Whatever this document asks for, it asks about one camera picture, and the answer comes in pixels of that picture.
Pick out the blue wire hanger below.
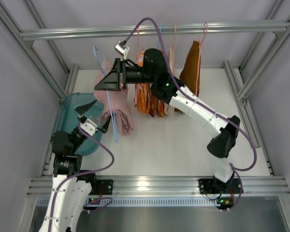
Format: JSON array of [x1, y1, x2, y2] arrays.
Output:
[[93, 45, 118, 143], [156, 23, 163, 51]]

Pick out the pink trousers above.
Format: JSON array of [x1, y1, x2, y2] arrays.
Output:
[[93, 59, 135, 137]]

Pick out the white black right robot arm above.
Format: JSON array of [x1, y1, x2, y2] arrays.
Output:
[[94, 48, 240, 192]]

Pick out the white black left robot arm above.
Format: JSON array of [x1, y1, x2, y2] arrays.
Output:
[[39, 100, 115, 232]]

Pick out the orange white tie-dye trousers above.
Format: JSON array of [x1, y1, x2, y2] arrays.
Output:
[[134, 47, 152, 116]]

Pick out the orange brown patterned trousers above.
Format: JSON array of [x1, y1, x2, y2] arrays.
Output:
[[149, 49, 166, 118]]

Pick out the beige trousers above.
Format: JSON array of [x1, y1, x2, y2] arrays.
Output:
[[163, 45, 176, 116]]

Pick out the teal plastic basket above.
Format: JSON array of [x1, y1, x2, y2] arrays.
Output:
[[53, 93, 104, 156]]

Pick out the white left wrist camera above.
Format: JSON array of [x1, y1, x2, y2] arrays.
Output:
[[78, 116, 100, 136]]

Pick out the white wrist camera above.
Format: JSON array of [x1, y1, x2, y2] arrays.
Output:
[[115, 41, 130, 59], [78, 116, 100, 136]]

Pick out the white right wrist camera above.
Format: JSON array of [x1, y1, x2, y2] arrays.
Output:
[[115, 41, 130, 59]]

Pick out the pink wire hanger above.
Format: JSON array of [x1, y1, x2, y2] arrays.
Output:
[[137, 28, 144, 55], [169, 22, 177, 74], [196, 21, 208, 97]]

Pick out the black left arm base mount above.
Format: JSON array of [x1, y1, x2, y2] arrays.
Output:
[[89, 179, 114, 196]]

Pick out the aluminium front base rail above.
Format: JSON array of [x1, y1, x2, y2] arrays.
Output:
[[26, 175, 290, 197]]

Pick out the grey slotted cable duct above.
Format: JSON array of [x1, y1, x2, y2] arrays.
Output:
[[36, 196, 223, 208]]

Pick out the aluminium left frame strut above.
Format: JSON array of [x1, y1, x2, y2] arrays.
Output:
[[0, 0, 67, 99]]

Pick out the aluminium frame strut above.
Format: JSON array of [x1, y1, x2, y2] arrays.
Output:
[[0, 0, 67, 99], [222, 14, 290, 175]]

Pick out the aluminium hanging rail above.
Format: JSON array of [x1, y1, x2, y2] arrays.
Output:
[[19, 20, 290, 41]]

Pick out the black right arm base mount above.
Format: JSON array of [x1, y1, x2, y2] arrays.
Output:
[[198, 178, 243, 195]]

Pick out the aluminium right frame strut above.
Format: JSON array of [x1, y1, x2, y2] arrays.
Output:
[[222, 14, 290, 175]]

